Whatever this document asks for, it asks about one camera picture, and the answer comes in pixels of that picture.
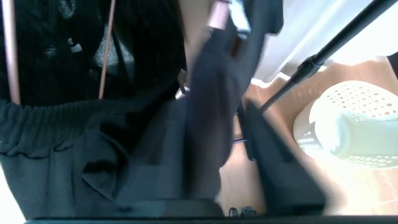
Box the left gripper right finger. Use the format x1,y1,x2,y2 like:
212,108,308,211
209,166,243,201
245,102,326,215

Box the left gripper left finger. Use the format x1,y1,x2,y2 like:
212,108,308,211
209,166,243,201
116,99,188,202

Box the black clothes rack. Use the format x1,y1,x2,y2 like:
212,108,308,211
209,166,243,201
234,0,398,161

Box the black shorts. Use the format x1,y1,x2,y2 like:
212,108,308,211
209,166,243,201
0,0,189,220

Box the beige curtain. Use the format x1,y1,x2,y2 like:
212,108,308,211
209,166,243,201
180,0,398,83

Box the black garment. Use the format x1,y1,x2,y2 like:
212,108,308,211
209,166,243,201
183,0,284,202

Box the white laundry basket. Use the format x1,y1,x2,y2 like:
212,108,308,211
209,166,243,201
292,80,398,169

